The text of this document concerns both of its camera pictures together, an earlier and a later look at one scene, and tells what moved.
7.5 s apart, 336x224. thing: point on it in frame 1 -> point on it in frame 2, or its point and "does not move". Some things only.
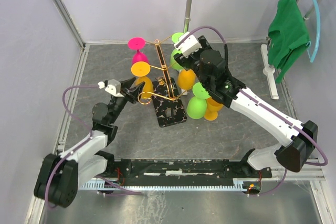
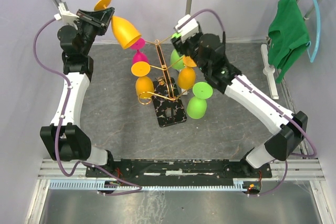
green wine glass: [174, 64] does not move
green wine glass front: [197, 106] does not move
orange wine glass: [142, 69] does not move
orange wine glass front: [212, 109] -> [127, 36]
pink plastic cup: [138, 43] does not move
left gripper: [134, 94] -> [98, 19]
